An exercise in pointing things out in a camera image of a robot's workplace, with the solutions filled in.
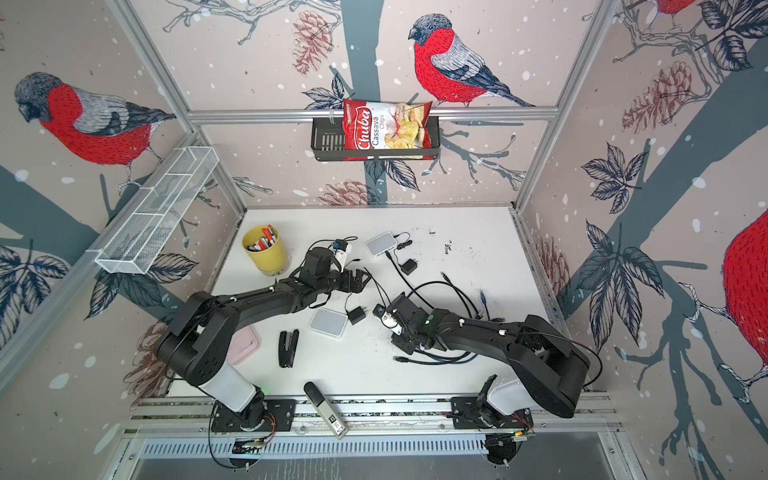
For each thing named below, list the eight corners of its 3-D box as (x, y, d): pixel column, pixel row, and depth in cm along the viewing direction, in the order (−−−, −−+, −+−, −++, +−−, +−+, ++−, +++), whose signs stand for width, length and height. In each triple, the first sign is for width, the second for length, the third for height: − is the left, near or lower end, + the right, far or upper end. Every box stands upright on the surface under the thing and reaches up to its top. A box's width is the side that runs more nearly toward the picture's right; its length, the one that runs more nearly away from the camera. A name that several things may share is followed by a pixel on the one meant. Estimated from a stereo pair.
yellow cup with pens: (251, 276, 101) (235, 253, 91) (262, 248, 109) (248, 224, 99) (285, 276, 101) (272, 253, 91) (292, 248, 109) (282, 224, 99)
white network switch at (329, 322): (308, 329, 90) (307, 326, 88) (317, 310, 94) (315, 307, 92) (343, 337, 88) (342, 335, 86) (350, 317, 92) (349, 314, 91)
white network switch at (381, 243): (375, 257, 106) (375, 253, 104) (366, 245, 110) (366, 241, 108) (398, 245, 110) (398, 241, 108) (388, 233, 113) (388, 229, 111)
